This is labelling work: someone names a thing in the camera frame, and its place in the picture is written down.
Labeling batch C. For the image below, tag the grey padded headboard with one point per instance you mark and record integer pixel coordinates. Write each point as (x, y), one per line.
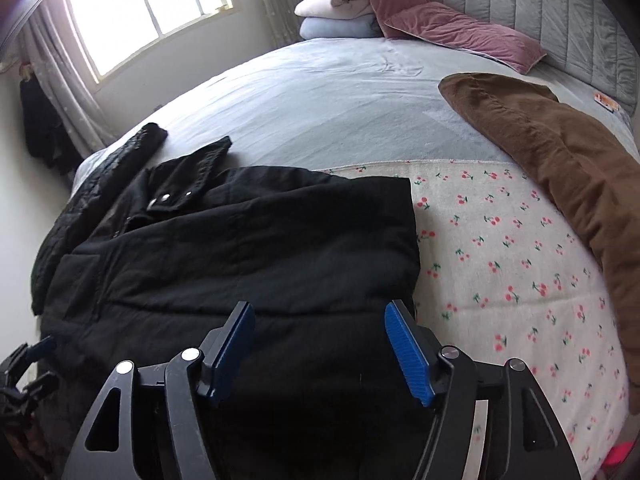
(582, 38)

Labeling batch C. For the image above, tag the black quilted coat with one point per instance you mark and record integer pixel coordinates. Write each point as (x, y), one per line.
(320, 395)

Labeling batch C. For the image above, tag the white bed sheet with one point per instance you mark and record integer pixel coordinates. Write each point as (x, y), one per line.
(329, 103)

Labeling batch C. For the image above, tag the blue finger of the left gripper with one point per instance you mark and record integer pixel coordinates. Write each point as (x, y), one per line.
(25, 355)

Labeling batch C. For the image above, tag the window with white frame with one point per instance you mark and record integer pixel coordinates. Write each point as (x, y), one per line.
(110, 33)

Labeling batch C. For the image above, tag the black shiny puffer jacket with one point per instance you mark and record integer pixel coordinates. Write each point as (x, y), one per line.
(89, 204)

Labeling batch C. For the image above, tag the dark clothes hanging on wall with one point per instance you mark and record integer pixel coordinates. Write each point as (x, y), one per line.
(45, 134)

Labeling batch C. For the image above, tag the red plastic stool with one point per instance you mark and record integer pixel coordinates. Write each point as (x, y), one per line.
(617, 455)

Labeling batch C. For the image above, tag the folded light blue blanket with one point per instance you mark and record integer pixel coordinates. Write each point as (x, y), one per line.
(364, 27)

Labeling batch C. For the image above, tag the folded white pink blanket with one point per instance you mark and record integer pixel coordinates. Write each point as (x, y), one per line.
(333, 9)

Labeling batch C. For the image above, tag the brown corduroy garment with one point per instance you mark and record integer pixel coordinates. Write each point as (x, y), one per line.
(584, 170)

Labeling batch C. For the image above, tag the grey patterned curtain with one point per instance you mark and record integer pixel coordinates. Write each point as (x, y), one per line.
(39, 43)

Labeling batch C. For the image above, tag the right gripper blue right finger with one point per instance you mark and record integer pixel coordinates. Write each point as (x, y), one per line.
(523, 438)

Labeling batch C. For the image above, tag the cherry print blanket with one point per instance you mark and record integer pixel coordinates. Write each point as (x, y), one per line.
(503, 275)

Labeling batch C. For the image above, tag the pink velvet pillow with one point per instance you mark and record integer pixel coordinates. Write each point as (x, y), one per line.
(438, 24)

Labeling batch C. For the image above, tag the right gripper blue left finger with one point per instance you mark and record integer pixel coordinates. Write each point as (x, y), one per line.
(104, 447)

